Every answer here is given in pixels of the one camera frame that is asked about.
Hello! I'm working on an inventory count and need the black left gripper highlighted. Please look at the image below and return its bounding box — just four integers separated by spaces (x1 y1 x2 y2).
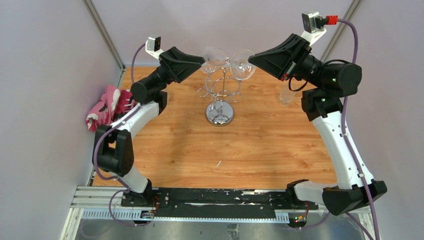
148 48 206 91

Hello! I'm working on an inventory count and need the clear wine glass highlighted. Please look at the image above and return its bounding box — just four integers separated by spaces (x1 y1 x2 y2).
200 64 216 74
201 46 257 82
278 83 296 107

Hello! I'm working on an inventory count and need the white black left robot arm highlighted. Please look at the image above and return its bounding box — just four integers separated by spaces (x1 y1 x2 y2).
92 46 206 207

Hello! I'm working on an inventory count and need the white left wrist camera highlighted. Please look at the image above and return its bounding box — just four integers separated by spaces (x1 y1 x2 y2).
144 36 164 60

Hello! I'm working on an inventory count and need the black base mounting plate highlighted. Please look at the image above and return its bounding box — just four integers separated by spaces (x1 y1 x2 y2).
121 187 318 220

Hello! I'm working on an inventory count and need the chrome spiral wine glass rack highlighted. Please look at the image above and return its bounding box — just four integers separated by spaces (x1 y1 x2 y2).
197 67 244 127

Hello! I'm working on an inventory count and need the pink camouflage cloth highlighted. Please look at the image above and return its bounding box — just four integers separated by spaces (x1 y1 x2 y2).
85 84 136 132

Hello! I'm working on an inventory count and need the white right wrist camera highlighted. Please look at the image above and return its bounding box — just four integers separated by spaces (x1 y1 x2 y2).
300 11 339 46

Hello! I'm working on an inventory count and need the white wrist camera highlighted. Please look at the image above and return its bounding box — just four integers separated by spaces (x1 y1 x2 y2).
144 36 164 60
300 11 339 46

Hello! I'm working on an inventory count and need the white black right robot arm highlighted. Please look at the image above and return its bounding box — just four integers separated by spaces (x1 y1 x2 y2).
248 34 387 216

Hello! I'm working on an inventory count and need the aluminium frame rail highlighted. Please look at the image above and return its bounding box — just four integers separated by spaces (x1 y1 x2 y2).
71 186 327 224

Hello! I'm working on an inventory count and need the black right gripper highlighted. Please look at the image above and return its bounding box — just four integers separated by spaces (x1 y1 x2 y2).
247 33 326 89

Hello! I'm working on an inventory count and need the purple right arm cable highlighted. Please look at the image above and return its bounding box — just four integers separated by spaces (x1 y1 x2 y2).
336 18 382 240

